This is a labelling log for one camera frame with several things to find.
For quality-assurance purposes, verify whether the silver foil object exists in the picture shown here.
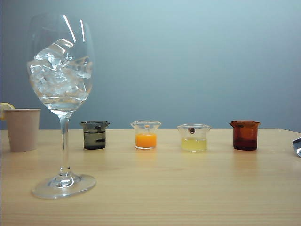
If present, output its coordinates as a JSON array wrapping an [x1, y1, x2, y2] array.
[[292, 136, 301, 158]]

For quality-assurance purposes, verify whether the clear wine glass with ice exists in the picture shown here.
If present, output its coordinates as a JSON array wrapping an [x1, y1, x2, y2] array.
[[26, 13, 97, 200]]

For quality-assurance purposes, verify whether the yellow lemon slice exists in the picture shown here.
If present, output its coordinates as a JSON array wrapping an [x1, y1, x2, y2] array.
[[0, 102, 15, 121]]

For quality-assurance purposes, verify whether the beige paper cup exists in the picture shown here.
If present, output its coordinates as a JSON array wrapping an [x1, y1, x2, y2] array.
[[3, 108, 42, 153]]

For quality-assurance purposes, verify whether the clear cup with yellow juice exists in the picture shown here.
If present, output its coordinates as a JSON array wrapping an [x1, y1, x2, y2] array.
[[176, 123, 212, 153]]

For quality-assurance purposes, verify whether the smoky grey measuring cup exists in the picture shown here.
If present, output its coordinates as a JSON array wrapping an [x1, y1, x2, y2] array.
[[79, 121, 111, 150]]

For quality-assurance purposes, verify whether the amber brown measuring cup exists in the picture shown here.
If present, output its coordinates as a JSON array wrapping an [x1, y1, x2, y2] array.
[[229, 120, 261, 151]]

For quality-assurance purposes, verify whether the clear cup with orange juice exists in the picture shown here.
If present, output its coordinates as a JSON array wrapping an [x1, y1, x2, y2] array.
[[130, 120, 162, 150]]

